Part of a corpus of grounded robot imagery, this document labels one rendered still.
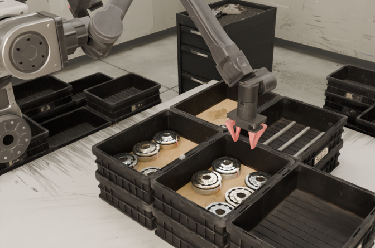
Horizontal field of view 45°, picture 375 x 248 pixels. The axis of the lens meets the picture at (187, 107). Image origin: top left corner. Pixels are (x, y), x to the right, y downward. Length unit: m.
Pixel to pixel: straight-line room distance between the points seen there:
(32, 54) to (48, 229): 0.81
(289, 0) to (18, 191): 3.90
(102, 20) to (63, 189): 0.91
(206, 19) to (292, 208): 0.66
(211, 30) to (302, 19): 3.84
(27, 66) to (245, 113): 0.61
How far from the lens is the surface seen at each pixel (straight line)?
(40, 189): 1.88
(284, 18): 5.24
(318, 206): 1.54
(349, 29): 4.88
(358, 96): 3.03
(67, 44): 1.07
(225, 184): 1.59
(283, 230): 1.43
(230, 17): 3.31
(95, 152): 1.62
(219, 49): 1.29
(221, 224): 1.30
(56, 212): 1.75
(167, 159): 1.72
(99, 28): 1.09
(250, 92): 1.27
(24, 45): 1.02
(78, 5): 1.83
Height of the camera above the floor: 1.78
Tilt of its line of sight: 27 degrees down
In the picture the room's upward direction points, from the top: 1 degrees counter-clockwise
